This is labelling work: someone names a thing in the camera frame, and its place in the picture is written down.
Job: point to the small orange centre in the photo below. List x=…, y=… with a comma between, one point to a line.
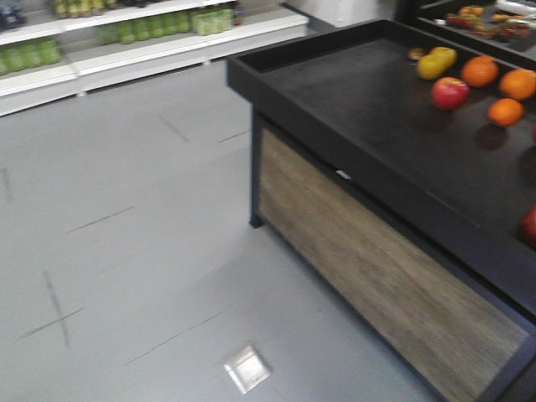
x=505, y=112

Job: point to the red apple far left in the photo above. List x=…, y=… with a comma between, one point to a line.
x=449, y=93

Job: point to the second row green bottles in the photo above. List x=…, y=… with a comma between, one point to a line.
x=141, y=29

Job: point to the white store shelving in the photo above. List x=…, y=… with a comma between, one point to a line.
x=87, y=66

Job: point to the black wooden produce stand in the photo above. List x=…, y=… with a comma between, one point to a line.
x=410, y=213

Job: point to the row of green bottles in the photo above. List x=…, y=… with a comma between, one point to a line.
x=29, y=54

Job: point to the red apple middle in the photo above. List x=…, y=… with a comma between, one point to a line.
x=527, y=227

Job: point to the metal floor plate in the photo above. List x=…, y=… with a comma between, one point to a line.
x=247, y=369

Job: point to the orange with knob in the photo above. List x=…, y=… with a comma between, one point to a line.
x=480, y=71
x=518, y=84

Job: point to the brown half shell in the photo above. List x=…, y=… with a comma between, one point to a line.
x=415, y=54

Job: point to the yellow pear apple upper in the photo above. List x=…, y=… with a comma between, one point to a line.
x=447, y=55

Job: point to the yellow pear apple lower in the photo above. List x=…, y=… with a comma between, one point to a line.
x=431, y=67

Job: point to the orange with knob left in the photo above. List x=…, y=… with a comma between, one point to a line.
x=480, y=71

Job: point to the red apple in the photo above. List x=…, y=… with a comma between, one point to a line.
x=527, y=227
x=449, y=93

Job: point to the yellow pear apple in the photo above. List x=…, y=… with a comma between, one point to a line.
x=447, y=55
x=431, y=67

